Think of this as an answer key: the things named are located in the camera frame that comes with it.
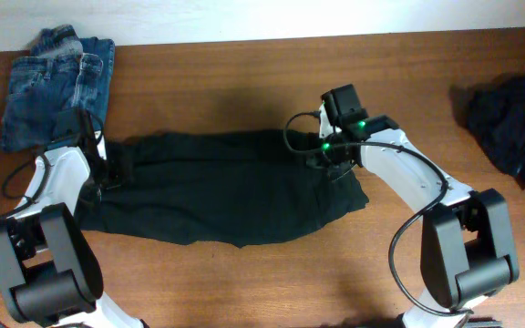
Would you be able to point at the black jeans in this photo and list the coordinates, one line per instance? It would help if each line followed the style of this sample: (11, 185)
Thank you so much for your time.
(242, 188)

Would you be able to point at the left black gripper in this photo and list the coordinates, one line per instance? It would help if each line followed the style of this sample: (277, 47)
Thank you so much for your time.
(107, 162)

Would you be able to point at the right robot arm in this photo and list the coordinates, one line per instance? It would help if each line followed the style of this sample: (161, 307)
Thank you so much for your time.
(468, 253)

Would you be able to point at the folded blue denim jeans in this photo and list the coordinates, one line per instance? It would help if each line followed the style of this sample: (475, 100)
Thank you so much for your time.
(62, 71)

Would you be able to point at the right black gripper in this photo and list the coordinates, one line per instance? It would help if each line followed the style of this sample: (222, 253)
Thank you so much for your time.
(350, 159)

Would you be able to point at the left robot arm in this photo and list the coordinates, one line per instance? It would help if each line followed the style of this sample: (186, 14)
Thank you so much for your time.
(48, 273)

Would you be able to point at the dark navy crumpled garment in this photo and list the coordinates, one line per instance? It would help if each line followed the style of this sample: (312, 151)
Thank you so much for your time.
(496, 119)

